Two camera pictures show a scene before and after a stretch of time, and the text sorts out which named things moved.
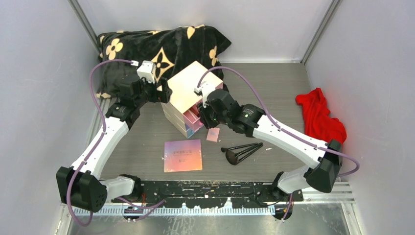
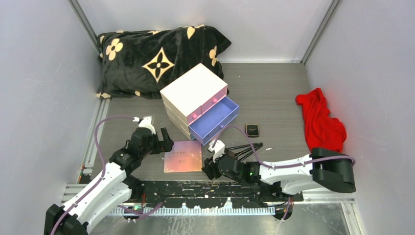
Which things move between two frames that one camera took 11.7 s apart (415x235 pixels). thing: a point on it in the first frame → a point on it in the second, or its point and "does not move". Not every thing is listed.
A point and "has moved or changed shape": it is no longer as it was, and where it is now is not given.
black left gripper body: [146, 87] → [153, 148]
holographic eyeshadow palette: [182, 155] does not move
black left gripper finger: [155, 96] → [166, 145]
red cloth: [318, 123] does not move
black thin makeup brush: [223, 149] does not move
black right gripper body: [220, 118] → [240, 179]
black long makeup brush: [249, 153] does not move
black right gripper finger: [203, 116] → [209, 171]
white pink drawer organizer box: [181, 109] has moved or changed shape
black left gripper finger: [167, 91] → [167, 139]
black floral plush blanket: [169, 50] does not move
